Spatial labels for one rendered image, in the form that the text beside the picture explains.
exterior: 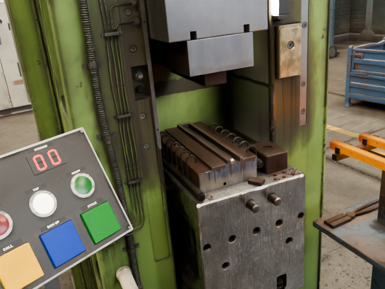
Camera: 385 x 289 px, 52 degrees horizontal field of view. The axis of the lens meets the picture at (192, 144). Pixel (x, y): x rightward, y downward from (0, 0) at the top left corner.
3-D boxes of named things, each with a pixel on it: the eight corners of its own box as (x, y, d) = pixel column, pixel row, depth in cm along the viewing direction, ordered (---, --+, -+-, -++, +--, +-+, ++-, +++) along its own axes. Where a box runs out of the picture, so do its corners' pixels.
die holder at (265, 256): (303, 285, 143) (306, 173, 127) (208, 325, 130) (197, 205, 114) (229, 214, 191) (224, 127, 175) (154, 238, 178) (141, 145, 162)
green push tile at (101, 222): (122, 228, 94) (108, 200, 94) (96, 244, 89) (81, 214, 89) (118, 229, 95) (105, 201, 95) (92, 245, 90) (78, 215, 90)
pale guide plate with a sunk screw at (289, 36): (301, 74, 136) (302, 23, 130) (279, 78, 133) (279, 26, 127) (297, 73, 138) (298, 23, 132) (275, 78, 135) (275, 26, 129)
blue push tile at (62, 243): (86, 249, 87) (71, 219, 87) (56, 268, 82) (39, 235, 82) (83, 250, 89) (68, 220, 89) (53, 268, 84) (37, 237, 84)
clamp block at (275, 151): (289, 168, 131) (289, 150, 129) (266, 175, 128) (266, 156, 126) (268, 156, 141) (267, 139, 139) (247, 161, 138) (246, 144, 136)
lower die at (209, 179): (256, 177, 127) (256, 152, 124) (200, 194, 120) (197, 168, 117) (201, 139, 163) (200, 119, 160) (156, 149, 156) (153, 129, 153)
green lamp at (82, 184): (95, 193, 92) (92, 176, 91) (75, 199, 91) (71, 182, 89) (93, 188, 95) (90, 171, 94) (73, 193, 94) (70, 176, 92)
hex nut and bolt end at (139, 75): (147, 94, 119) (144, 70, 116) (138, 96, 118) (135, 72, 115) (145, 92, 121) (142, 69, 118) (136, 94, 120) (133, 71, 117)
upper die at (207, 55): (254, 66, 114) (252, 31, 110) (189, 77, 107) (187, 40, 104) (195, 51, 150) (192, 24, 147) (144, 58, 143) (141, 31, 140)
